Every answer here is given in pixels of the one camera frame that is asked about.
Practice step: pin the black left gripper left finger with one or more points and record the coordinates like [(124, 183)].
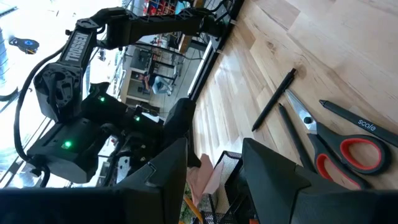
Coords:
[(77, 208)]

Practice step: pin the orange pencil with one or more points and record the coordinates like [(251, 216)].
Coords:
[(192, 208)]

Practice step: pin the person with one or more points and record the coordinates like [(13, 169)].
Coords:
[(155, 84)]

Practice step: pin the red and black scissors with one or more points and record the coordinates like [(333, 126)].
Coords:
[(326, 133)]

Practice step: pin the black pen with scale print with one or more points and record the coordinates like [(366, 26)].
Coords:
[(357, 121)]

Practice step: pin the black mesh desk organizer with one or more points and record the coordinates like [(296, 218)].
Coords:
[(230, 165)]

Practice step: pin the pink sticky note pad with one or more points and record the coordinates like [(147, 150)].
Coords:
[(202, 180)]

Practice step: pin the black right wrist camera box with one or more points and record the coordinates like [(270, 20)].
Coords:
[(62, 155)]

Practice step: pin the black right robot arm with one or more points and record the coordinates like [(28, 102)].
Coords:
[(77, 46)]

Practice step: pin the thin black pencil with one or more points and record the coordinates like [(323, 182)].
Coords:
[(293, 133)]

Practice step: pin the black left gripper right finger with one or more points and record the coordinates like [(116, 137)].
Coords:
[(326, 208)]

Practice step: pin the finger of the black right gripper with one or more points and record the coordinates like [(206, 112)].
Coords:
[(194, 154)]

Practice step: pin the black ceiling device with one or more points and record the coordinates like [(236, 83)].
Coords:
[(26, 43)]

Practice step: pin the black pen with clip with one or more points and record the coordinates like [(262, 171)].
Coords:
[(273, 99)]

